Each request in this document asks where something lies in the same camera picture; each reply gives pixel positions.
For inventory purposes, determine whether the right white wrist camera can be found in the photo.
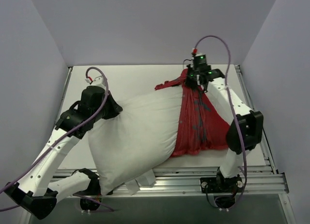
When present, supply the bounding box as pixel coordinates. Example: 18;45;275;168
191;48;205;58

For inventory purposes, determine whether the white pillow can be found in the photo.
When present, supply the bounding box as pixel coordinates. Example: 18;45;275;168
88;87;183;195

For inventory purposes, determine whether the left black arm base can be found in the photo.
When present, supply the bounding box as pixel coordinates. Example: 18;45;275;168
78;179;101;195

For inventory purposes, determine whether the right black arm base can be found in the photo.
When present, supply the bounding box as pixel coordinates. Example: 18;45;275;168
200;177;244;194

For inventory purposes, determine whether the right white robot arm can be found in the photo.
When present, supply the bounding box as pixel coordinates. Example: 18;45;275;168
186;52;264;192

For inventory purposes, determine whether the aluminium mounting rail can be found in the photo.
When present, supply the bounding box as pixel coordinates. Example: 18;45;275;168
111;166;289;197

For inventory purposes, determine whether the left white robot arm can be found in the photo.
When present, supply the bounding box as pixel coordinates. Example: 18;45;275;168
4;85;123;220

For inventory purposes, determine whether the red printed pillowcase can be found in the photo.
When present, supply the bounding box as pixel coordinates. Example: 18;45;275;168
155;69;230;157

